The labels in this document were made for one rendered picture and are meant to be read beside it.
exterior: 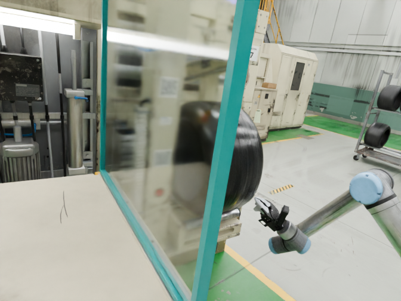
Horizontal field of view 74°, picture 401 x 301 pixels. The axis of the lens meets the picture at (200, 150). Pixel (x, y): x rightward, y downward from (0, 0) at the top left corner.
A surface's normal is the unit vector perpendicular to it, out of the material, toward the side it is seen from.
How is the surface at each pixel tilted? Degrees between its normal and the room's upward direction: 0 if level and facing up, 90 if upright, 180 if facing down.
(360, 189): 85
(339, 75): 90
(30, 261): 0
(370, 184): 85
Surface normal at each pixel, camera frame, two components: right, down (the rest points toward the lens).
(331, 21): -0.76, 0.11
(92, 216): 0.13, -0.94
